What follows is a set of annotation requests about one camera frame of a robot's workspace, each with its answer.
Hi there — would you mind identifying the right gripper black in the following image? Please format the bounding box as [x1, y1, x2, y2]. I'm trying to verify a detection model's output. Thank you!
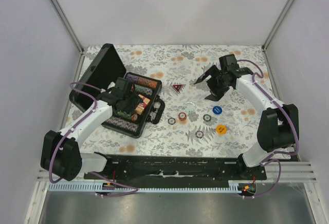
[196, 65, 230, 102]

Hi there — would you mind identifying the red playing card deck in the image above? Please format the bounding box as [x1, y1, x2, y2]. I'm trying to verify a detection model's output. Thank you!
[135, 94, 151, 115]

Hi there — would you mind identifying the blue small blind button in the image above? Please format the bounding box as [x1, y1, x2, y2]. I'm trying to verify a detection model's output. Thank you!
[212, 106, 223, 115]

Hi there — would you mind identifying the clear round dealer button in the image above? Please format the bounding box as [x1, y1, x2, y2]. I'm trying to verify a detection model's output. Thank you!
[185, 102, 196, 112]

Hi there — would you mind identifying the green poker chip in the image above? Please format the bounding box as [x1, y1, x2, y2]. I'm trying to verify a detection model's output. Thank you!
[203, 114, 211, 122]

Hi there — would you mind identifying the triangular all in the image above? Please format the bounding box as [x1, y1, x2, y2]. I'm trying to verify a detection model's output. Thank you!
[172, 84, 185, 94]

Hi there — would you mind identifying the orange big blind button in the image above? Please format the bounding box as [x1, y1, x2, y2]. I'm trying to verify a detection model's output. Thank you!
[216, 124, 227, 135]

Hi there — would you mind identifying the blue poker chip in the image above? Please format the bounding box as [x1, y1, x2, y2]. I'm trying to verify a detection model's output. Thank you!
[168, 118, 176, 125]
[195, 130, 204, 138]

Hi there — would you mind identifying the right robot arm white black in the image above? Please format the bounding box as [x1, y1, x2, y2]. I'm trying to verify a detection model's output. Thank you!
[195, 54, 299, 180]

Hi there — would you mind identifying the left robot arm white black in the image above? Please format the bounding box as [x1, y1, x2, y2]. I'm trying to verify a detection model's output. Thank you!
[41, 78, 142, 183]

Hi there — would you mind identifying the black poker set case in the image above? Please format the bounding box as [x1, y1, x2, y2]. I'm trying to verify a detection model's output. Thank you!
[69, 44, 165, 138]

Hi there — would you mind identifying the green chip row in case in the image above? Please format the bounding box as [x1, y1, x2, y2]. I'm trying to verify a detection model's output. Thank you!
[115, 111, 139, 122]

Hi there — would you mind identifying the orange green chip row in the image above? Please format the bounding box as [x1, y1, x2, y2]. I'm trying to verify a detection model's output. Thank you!
[135, 84, 153, 96]

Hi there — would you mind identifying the blue orange chip row bottom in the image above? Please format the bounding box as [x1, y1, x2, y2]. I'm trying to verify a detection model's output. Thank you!
[106, 117, 139, 132]

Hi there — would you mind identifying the purple chip row in case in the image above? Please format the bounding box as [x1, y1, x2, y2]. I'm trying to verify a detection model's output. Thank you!
[125, 74, 157, 88]

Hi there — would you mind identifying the red poker chip stack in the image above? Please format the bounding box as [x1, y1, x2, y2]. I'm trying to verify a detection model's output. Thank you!
[178, 112, 187, 121]

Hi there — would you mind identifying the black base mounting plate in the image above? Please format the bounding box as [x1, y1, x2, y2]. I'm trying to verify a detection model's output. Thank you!
[99, 154, 267, 189]

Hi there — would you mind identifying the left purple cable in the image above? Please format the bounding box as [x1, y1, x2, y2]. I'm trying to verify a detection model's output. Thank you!
[48, 81, 139, 198]

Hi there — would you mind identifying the purple cable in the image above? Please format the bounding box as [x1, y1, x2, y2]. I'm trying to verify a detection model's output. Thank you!
[48, 81, 139, 198]
[237, 59, 300, 199]

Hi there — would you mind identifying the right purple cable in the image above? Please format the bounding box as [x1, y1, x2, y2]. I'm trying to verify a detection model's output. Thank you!
[237, 59, 300, 199]

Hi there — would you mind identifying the white slotted cable duct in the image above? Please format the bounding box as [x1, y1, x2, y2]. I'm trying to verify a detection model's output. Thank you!
[48, 181, 245, 193]

